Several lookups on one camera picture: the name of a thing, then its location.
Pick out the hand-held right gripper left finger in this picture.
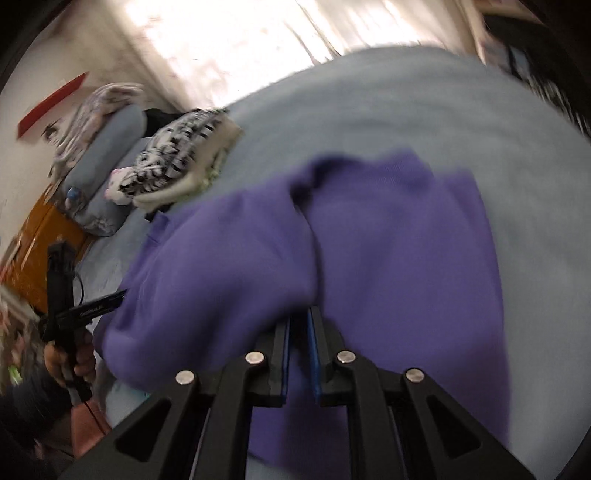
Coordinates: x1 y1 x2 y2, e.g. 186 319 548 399
60 318 293 480

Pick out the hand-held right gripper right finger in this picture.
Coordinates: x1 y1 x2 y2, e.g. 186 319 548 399
308 307 536 480

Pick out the purple hoodie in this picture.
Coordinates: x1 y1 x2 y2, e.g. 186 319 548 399
92 150 511 472

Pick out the person's left hand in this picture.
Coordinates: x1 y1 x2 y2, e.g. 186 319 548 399
44 330 96 388

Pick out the orange wooden headboard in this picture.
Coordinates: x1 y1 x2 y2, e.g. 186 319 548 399
0 185 90 310

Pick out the pink white plush cat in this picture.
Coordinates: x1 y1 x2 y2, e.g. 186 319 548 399
104 167 134 206

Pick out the pink cloth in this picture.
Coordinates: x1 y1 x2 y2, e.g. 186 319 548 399
69 398 112 460

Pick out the grey rolled blanket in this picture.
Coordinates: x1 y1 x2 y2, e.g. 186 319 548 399
60 105 148 237

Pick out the pale floral folded blanket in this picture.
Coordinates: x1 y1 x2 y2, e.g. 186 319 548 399
51 83 144 176

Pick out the floral sheer curtain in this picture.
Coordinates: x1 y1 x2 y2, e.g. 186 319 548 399
120 0 481 116

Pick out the black white patterned cloth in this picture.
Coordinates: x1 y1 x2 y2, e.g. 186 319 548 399
531 69 591 139

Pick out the red wall shelf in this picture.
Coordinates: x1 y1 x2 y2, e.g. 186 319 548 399
17 72 88 138

